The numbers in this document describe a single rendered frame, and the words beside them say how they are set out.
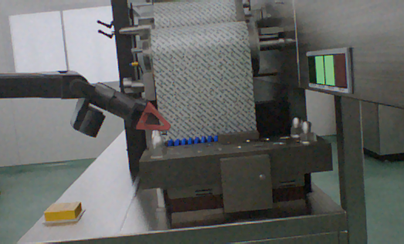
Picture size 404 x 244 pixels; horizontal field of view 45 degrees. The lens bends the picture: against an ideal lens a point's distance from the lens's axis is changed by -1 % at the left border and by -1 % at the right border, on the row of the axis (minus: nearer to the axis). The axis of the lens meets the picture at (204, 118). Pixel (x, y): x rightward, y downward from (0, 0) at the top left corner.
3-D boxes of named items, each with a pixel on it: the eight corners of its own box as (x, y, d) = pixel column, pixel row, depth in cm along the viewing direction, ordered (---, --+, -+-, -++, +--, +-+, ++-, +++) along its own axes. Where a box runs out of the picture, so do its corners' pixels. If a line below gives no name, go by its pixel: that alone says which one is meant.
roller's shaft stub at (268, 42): (255, 54, 127) (253, 36, 126) (281, 51, 127) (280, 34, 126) (257, 53, 122) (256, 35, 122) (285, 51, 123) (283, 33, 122)
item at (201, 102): (161, 147, 120) (154, 72, 118) (256, 138, 121) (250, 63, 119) (161, 147, 120) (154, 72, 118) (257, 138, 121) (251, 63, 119)
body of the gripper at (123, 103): (131, 128, 114) (102, 114, 114) (135, 123, 124) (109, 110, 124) (143, 103, 114) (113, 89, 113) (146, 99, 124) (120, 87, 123)
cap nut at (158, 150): (151, 155, 106) (148, 135, 105) (168, 154, 106) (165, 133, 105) (150, 158, 102) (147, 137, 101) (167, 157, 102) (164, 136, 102)
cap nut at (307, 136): (298, 141, 106) (297, 120, 106) (314, 139, 106) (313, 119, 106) (302, 144, 103) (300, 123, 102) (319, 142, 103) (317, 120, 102)
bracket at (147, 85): (142, 187, 133) (130, 74, 130) (166, 184, 134) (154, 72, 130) (140, 191, 128) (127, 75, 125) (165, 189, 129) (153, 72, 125)
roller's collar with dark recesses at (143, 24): (141, 41, 151) (139, 19, 150) (161, 38, 151) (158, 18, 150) (139, 39, 145) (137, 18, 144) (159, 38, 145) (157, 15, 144)
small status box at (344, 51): (308, 86, 99) (306, 52, 99) (311, 86, 99) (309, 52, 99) (348, 93, 74) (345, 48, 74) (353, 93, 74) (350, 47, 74)
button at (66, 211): (52, 213, 114) (52, 203, 114) (83, 211, 115) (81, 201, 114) (45, 222, 108) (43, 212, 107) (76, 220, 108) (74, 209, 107)
